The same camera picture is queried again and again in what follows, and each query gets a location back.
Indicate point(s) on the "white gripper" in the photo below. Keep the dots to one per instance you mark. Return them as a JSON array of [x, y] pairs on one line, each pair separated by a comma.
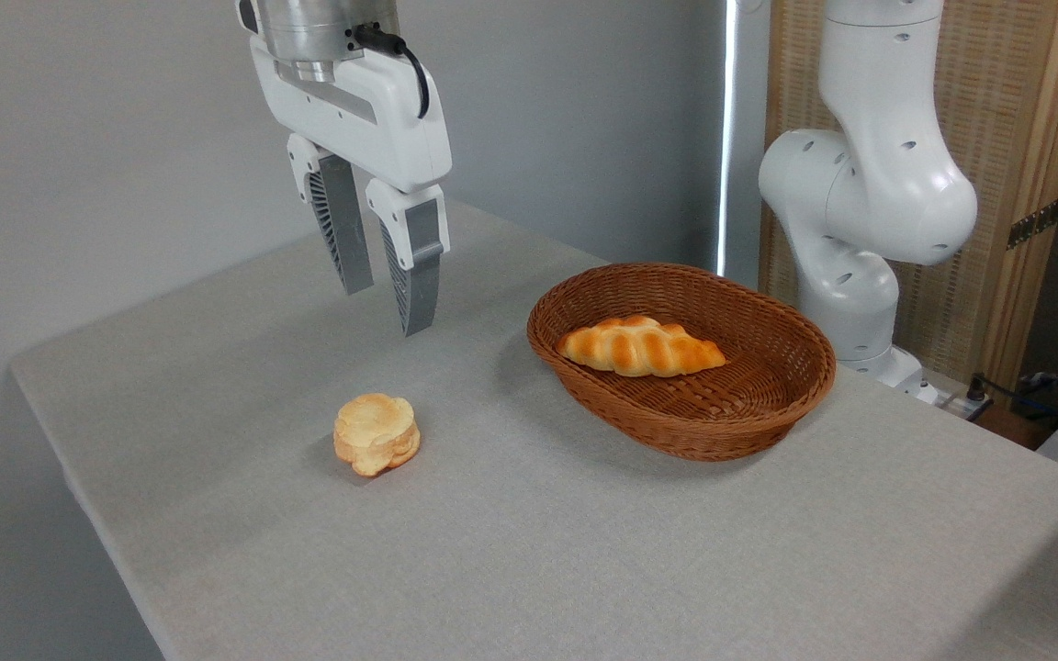
[[373, 119]]

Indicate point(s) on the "round flower-shaped bread bun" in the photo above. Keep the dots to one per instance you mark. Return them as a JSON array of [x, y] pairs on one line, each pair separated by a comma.
[[375, 431]]

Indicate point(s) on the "long braided bread loaf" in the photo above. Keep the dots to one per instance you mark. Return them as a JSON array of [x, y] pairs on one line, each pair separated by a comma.
[[639, 347]]

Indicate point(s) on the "brown oval wicker basket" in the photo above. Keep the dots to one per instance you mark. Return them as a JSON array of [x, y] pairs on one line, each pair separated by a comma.
[[749, 404]]

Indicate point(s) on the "grey tablecloth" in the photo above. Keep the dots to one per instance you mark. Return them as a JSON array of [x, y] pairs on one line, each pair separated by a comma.
[[529, 532]]

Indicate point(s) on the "white power strip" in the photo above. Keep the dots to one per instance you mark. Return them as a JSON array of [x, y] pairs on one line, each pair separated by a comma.
[[965, 404]]

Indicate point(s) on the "wooden woven folding screen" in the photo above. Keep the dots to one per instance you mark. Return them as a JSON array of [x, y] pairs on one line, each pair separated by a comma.
[[997, 128]]

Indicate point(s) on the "dark metal screen hinge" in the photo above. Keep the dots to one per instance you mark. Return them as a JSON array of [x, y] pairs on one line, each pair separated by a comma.
[[1032, 225]]

